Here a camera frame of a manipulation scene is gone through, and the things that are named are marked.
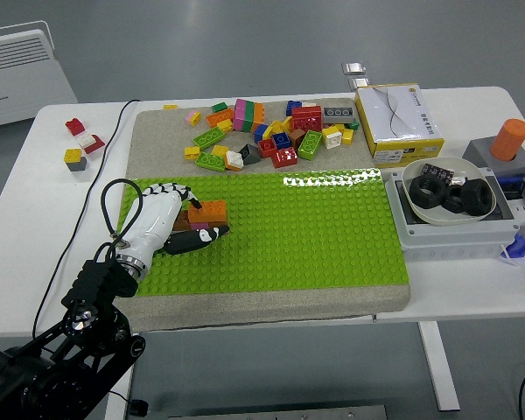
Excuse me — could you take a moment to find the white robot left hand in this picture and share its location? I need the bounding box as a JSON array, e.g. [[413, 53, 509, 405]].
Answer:
[[115, 181, 232, 268]]

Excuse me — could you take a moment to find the multicoloured brick stack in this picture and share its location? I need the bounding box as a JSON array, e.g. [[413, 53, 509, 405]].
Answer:
[[232, 98, 266, 134]]

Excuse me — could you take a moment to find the lime green toy brick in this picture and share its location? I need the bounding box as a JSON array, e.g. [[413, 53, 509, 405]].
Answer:
[[192, 127, 224, 149], [297, 129, 324, 161], [194, 151, 228, 172]]

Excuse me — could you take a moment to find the red slope toy brick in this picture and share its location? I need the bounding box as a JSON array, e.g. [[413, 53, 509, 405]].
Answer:
[[83, 134, 107, 155]]

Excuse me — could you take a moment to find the white and orange brick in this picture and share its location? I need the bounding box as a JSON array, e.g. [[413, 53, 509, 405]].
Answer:
[[224, 150, 245, 171]]

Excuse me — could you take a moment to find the dark grey slope brick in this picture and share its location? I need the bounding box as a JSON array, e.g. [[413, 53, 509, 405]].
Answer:
[[238, 143, 261, 165]]

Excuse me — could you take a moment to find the long orange toy brick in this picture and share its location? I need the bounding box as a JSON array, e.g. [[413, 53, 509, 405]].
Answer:
[[205, 108, 236, 129]]

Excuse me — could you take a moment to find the green studded baseplate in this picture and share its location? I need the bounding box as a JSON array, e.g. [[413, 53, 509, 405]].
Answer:
[[115, 168, 410, 298]]

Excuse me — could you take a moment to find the large red toy brick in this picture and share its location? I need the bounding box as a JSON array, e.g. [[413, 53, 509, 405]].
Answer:
[[290, 105, 324, 132]]

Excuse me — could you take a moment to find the white and yellow brick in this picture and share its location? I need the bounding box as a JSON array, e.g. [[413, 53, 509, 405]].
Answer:
[[321, 125, 343, 151]]

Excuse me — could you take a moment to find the grey three-hole brick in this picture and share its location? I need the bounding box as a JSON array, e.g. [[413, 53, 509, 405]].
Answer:
[[322, 106, 355, 124]]

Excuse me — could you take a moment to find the grey-brown mat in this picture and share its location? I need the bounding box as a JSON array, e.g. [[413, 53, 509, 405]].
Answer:
[[111, 96, 412, 334]]

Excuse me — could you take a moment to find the white table leg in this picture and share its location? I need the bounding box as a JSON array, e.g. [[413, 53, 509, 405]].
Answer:
[[104, 365, 137, 420], [417, 321, 461, 412]]

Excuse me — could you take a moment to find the white panel heater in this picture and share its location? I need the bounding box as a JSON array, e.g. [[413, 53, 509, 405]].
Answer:
[[0, 20, 79, 130]]

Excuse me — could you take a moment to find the white and yellow cardboard box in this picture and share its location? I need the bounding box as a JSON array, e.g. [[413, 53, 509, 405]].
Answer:
[[353, 82, 445, 169]]

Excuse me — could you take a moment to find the large black nut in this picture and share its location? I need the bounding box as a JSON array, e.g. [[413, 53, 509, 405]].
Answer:
[[409, 174, 447, 210], [458, 178, 495, 216]]

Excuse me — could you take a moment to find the white bowl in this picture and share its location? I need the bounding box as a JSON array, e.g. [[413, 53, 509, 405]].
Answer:
[[401, 156, 500, 227]]

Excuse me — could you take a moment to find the dark circuit board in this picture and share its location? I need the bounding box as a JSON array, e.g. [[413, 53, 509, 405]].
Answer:
[[421, 163, 456, 183]]

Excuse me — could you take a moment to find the small black nut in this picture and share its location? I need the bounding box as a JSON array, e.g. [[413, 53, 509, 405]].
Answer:
[[441, 185, 465, 214]]

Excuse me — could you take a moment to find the light grey junction box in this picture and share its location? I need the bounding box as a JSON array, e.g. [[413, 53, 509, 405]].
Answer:
[[383, 168, 521, 263]]

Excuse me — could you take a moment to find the white zip tie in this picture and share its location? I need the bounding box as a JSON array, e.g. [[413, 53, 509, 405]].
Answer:
[[498, 245, 521, 269]]

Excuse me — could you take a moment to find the blue and black fixture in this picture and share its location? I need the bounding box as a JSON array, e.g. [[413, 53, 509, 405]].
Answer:
[[494, 172, 525, 199]]

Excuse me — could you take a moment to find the orange cylinder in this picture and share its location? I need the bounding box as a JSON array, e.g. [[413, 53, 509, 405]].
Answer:
[[489, 117, 525, 162]]

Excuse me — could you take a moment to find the black power cord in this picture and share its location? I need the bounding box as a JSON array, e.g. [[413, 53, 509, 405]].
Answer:
[[31, 98, 151, 417]]

